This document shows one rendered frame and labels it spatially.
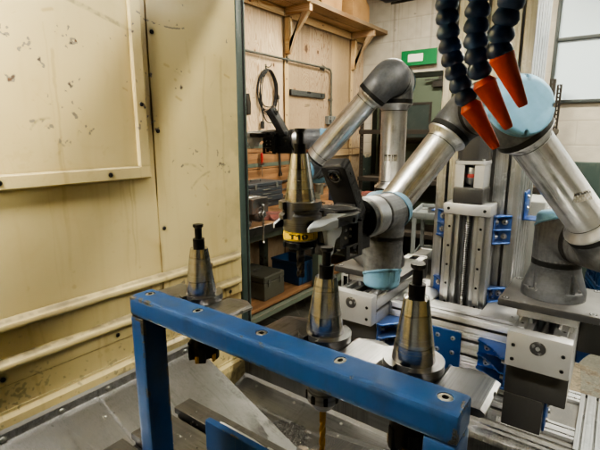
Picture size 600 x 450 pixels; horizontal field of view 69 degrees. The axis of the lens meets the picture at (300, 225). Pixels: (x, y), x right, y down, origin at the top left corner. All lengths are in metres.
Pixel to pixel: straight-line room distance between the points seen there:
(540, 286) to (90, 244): 1.09
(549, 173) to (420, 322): 0.63
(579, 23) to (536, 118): 4.07
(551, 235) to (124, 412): 1.11
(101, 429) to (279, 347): 0.71
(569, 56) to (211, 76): 4.08
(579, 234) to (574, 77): 3.86
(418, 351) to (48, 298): 0.80
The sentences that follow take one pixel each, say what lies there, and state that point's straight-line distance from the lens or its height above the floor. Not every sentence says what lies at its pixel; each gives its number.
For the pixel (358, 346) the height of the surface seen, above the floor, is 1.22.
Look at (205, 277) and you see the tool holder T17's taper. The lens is 0.65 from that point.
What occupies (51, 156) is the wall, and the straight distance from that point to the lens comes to 1.03.
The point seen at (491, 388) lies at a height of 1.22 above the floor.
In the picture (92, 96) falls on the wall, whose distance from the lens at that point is 1.07.
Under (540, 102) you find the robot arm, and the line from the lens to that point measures 0.96.
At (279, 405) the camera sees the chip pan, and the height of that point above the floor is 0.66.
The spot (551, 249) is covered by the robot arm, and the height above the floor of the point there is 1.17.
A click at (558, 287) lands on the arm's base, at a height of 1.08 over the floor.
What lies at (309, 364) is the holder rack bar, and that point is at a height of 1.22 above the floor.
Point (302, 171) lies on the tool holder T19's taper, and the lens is 0.62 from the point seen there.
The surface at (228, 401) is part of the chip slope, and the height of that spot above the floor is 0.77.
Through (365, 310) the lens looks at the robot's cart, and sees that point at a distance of 1.32.
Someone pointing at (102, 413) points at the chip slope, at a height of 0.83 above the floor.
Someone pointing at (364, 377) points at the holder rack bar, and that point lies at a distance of 0.45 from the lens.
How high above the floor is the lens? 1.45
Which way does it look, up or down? 12 degrees down
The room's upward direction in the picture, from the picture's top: straight up
